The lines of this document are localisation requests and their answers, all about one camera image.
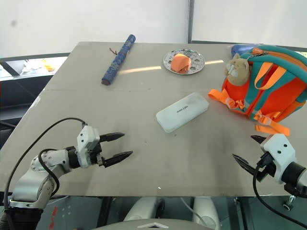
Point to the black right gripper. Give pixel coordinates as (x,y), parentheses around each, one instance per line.
(266,165)

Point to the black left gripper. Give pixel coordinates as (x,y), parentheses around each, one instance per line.
(97,153)

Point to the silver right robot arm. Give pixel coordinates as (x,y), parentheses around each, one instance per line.
(295,177)

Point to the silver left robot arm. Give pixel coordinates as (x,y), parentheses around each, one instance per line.
(36,178)

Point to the orange and teal backpack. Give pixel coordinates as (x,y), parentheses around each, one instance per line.
(268,88)

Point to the white plastic case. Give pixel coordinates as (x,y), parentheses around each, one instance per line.
(182,112)

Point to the caster wheel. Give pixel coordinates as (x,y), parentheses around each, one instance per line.
(289,203)

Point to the silver left robot leg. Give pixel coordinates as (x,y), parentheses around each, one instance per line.
(141,208)

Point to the silver robot leg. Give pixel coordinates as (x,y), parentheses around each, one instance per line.
(206,210)
(141,208)

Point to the silver right robot leg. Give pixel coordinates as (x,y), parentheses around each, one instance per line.
(206,210)

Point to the silver robot torso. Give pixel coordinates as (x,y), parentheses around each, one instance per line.
(153,225)

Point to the blue patterned rolled mat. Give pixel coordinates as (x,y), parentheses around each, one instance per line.
(118,59)

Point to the small brown twig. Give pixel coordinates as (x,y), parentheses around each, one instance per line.
(113,50)

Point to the blue plastic bag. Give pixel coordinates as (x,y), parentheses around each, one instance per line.
(241,49)

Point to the orange item on side shelf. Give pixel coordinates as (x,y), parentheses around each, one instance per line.
(49,65)

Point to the silver perforated round plate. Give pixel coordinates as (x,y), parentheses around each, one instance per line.
(199,58)

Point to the orange folded cloth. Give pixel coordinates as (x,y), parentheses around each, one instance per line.
(181,62)

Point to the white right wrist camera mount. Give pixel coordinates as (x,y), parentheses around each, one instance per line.
(279,153)

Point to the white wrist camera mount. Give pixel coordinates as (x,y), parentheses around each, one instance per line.
(279,153)
(86,143)

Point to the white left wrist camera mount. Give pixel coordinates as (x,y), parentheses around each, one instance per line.
(86,143)

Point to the grey vertical window post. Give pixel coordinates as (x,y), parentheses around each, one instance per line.
(190,20)

